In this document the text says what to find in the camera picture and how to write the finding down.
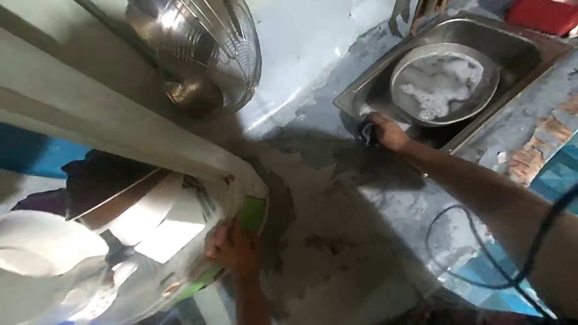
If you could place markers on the person's left hand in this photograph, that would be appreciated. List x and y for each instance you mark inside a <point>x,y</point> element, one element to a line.
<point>241,254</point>

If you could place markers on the person's right hand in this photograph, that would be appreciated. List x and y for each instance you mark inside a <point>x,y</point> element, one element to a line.
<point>391,132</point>

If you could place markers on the person's right fingers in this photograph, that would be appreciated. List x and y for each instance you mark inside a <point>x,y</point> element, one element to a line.
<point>377,121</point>

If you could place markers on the person's left fingers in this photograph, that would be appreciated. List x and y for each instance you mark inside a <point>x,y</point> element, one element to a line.
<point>222,239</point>

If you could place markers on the dark scrubbing cloth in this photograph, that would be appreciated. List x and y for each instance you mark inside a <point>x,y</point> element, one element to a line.
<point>366,131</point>

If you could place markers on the person's left forearm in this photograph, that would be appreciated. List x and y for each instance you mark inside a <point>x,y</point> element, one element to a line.
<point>252,300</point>

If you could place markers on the white rectangular box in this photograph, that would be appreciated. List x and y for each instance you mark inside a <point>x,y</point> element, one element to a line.
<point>174,232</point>

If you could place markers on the white curved dish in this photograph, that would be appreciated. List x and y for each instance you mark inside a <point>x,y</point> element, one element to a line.
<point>143,210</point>

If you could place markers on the round metal basin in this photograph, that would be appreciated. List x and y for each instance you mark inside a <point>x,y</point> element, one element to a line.
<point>490,92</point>

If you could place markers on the brown wooden rack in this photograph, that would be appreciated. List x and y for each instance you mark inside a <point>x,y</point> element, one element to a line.
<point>426,11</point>

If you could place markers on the dark crumpled cloth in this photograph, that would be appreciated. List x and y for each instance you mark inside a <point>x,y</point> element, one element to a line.
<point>97,180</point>

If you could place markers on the white shelf with green patches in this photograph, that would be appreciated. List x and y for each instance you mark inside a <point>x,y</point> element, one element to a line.
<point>135,122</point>

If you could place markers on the stainless steel sink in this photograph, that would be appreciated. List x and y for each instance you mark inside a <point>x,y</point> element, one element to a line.
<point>519,49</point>

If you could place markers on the white round bowl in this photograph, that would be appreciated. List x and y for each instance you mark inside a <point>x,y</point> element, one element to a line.
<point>49,241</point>

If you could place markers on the red plastic container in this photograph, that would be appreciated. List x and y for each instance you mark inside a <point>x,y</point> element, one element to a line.
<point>540,16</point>

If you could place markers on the large shiny metal pot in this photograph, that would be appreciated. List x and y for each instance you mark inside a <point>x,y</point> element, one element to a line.
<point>174,49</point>

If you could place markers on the blue plastic sheet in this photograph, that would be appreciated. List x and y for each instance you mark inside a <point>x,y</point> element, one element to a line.
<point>40,151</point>

